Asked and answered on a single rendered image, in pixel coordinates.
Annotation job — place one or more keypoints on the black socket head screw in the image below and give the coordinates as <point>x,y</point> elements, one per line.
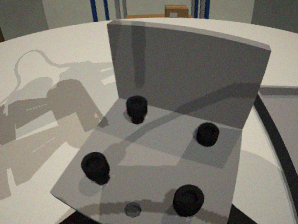
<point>188,200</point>
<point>136,108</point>
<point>96,167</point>
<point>207,134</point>

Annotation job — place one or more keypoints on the grey l-shaped bracket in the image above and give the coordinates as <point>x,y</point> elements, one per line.
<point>188,76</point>

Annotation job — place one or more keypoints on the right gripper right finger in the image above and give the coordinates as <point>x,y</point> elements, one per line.
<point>238,217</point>

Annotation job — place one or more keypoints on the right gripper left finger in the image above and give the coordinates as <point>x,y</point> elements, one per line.
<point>78,218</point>

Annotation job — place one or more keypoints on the grey rectangular tray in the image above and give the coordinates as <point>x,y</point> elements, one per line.
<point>282,128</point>

